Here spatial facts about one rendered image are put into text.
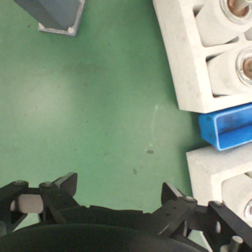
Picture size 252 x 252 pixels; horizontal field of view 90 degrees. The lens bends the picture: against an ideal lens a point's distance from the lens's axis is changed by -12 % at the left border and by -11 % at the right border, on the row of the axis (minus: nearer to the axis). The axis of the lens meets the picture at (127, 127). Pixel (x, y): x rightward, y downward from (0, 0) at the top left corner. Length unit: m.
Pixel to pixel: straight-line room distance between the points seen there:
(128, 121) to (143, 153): 0.13
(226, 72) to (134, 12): 0.38
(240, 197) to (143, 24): 0.57
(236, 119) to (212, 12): 0.41
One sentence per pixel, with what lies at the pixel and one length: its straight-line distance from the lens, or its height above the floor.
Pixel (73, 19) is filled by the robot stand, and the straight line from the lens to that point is 0.57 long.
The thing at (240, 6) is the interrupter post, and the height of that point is 0.26.
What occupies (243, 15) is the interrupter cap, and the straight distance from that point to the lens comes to 0.36.
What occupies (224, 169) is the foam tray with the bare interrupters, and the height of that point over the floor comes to 0.17.
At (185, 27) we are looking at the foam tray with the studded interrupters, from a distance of 0.38.
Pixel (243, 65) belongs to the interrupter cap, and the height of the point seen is 0.25.
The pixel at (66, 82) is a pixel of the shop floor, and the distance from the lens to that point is 0.55.
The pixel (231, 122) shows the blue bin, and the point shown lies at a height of 0.00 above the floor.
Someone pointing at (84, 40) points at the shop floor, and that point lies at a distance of 0.57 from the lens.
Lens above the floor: 0.50
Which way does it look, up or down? 80 degrees down
